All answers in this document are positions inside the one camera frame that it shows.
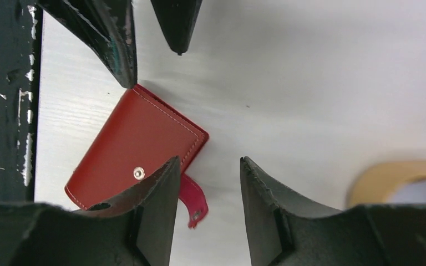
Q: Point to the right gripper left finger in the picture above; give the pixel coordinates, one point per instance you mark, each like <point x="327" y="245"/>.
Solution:
<point x="134" y="227"/>

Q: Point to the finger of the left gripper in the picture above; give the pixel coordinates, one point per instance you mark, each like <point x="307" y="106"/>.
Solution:
<point x="106" y="27"/>
<point x="177" y="19"/>

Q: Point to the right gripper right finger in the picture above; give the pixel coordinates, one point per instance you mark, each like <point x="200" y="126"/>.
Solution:
<point x="286" y="228"/>

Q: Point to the red card holder wallet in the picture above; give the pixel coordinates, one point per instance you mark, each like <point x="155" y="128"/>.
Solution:
<point x="140" y="135"/>

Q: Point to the oval wooden tray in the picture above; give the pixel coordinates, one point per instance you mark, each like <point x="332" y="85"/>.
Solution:
<point x="379" y="182"/>

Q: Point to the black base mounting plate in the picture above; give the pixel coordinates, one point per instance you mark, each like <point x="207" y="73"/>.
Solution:
<point x="20" y="54"/>

